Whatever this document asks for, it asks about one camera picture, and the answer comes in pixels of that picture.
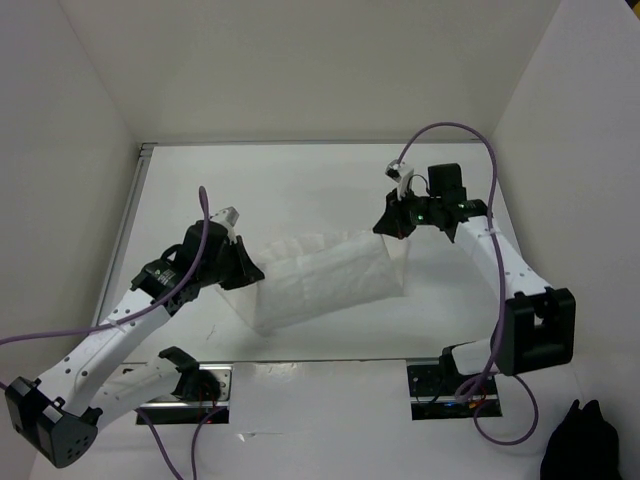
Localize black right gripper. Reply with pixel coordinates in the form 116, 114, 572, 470
374, 184, 442, 239

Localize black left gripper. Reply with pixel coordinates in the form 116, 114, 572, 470
199, 234, 264, 290

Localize white pleated skirt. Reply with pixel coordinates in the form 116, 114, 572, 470
218, 231, 410, 334

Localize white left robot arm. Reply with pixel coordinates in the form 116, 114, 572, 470
5, 210, 264, 469

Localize dark folded garment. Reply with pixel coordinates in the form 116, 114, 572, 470
539, 400, 622, 480

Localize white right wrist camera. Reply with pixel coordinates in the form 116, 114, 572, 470
385, 160, 414, 200

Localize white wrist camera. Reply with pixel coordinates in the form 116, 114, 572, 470
209, 207, 239, 243
385, 160, 414, 200

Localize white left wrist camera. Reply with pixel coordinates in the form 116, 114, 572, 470
209, 207, 239, 243

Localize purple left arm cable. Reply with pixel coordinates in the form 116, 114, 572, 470
0, 185, 231, 480

